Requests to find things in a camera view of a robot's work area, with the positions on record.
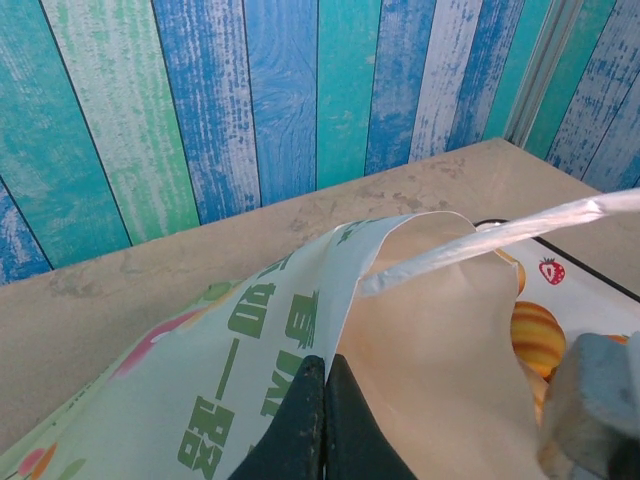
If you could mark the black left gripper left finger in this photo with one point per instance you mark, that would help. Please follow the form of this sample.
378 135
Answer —
300 425

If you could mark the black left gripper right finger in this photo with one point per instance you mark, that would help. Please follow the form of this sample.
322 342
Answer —
350 425

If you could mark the floral green paper bag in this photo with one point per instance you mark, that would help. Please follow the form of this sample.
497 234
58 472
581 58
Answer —
425 325

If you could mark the fake toast slice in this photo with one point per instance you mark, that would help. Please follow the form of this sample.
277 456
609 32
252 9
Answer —
519 275

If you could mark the white strawberry print tray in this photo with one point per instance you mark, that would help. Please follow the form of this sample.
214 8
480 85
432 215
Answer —
590 295

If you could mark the aluminium frame post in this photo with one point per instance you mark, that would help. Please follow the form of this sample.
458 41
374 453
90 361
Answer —
545 75

